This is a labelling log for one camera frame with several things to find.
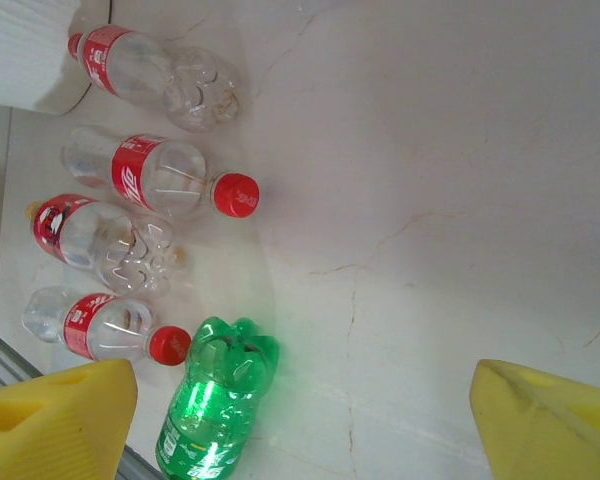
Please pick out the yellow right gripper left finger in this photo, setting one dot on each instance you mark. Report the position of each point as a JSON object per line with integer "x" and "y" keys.
{"x": 45, "y": 430}

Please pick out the clear bottle yellow cap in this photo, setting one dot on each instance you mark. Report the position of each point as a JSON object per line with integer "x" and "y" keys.
{"x": 90, "y": 240}

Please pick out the clear cola bottle red cap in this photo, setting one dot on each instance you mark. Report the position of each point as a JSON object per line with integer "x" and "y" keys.
{"x": 130, "y": 70}
{"x": 140, "y": 175}

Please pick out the white plastic bin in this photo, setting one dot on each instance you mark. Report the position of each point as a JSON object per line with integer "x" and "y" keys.
{"x": 20, "y": 50}

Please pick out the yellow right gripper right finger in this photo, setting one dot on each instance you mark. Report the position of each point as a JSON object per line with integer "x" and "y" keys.
{"x": 545, "y": 430}

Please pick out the green plastic soda bottle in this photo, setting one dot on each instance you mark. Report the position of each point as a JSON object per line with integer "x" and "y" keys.
{"x": 215, "y": 395}

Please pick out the small clear cola bottle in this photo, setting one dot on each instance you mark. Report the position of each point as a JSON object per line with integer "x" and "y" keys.
{"x": 90, "y": 325}

